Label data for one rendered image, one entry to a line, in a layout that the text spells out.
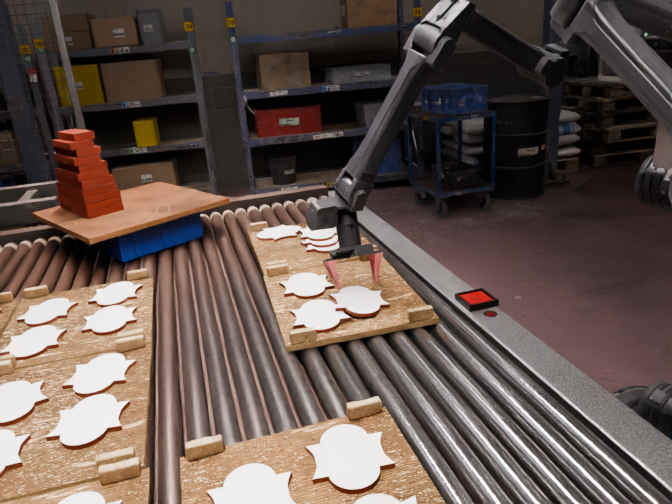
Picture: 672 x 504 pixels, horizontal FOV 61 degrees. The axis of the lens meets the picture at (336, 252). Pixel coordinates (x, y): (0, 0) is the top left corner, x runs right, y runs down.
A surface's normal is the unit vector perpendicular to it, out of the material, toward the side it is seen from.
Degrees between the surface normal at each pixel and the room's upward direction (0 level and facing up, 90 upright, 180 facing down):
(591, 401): 0
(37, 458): 0
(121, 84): 90
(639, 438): 0
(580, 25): 87
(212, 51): 90
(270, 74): 85
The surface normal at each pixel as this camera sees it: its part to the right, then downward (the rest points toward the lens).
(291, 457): -0.07, -0.93
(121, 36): 0.17, 0.34
